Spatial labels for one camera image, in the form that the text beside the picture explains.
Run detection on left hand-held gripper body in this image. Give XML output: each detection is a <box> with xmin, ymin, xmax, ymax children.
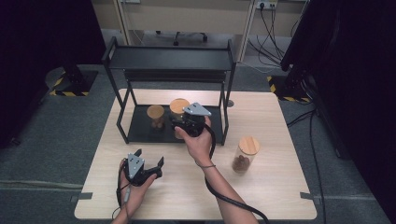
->
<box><xmin>121</xmin><ymin>152</ymin><xmax>157</xmax><ymax>188</ymax></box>

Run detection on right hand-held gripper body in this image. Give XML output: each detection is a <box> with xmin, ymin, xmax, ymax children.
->
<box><xmin>174</xmin><ymin>102</ymin><xmax>213</xmax><ymax>138</ymax></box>

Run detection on tall glass jar goji berries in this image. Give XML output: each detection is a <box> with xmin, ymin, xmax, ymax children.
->
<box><xmin>168</xmin><ymin>97</ymin><xmax>191</xmax><ymax>140</ymax></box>

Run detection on short glass jar round nuts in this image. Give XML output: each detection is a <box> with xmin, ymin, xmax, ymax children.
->
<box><xmin>146</xmin><ymin>105</ymin><xmax>166</xmax><ymax>132</ymax></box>

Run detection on glass jar red dates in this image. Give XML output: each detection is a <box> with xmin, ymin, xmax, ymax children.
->
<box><xmin>232</xmin><ymin>135</ymin><xmax>262</xmax><ymax>175</ymax></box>

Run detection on black metal shelf rack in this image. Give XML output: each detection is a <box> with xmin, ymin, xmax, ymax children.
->
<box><xmin>101</xmin><ymin>35</ymin><xmax>237</xmax><ymax>147</ymax></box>

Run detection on person's right hand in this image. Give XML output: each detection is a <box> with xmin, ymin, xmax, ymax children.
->
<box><xmin>182</xmin><ymin>115</ymin><xmax>217</xmax><ymax>168</ymax></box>

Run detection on person's left hand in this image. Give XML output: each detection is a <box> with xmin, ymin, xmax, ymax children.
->
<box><xmin>119</xmin><ymin>159</ymin><xmax>158</xmax><ymax>217</ymax></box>

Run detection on thin wristband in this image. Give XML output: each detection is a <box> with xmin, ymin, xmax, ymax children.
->
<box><xmin>195</xmin><ymin>161</ymin><xmax>217</xmax><ymax>171</ymax></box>

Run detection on grey tape piece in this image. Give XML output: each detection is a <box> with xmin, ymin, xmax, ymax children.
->
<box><xmin>70</xmin><ymin>191</ymin><xmax>94</xmax><ymax>203</ymax></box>
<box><xmin>299</xmin><ymin>191</ymin><xmax>322</xmax><ymax>205</ymax></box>

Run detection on black chair base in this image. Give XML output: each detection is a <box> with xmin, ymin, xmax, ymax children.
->
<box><xmin>155</xmin><ymin>30</ymin><xmax>209</xmax><ymax>47</ymax></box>

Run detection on black stand base hazard tape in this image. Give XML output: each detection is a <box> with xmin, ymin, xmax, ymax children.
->
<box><xmin>45</xmin><ymin>64</ymin><xmax>99</xmax><ymax>97</ymax></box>
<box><xmin>266</xmin><ymin>69</ymin><xmax>313</xmax><ymax>104</ymax></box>

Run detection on cream desk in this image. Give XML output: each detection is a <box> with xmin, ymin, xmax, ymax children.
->
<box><xmin>112</xmin><ymin>0</ymin><xmax>262</xmax><ymax>63</ymax></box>

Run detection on white power strip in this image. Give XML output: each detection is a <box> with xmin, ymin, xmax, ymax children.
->
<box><xmin>255</xmin><ymin>0</ymin><xmax>279</xmax><ymax>9</ymax></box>

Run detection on dark curtain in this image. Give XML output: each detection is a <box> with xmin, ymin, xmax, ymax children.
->
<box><xmin>0</xmin><ymin>0</ymin><xmax>107</xmax><ymax>149</ymax></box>
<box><xmin>279</xmin><ymin>0</ymin><xmax>396</xmax><ymax>224</ymax></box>

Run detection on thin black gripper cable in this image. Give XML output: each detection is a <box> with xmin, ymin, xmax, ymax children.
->
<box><xmin>111</xmin><ymin>161</ymin><xmax>133</xmax><ymax>224</ymax></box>

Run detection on thick black gripper cable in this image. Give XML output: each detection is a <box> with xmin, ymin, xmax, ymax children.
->
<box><xmin>202</xmin><ymin>122</ymin><xmax>271</xmax><ymax>224</ymax></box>

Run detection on grey floor cable cover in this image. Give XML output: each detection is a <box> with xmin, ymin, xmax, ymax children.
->
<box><xmin>0</xmin><ymin>179</ymin><xmax>84</xmax><ymax>190</ymax></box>

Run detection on bundle of black floor cables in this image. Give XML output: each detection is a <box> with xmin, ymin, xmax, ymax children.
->
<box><xmin>247</xmin><ymin>6</ymin><xmax>286</xmax><ymax>69</ymax></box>

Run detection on long black floor cable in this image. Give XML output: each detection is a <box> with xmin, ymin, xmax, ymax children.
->
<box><xmin>286</xmin><ymin>108</ymin><xmax>327</xmax><ymax>224</ymax></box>

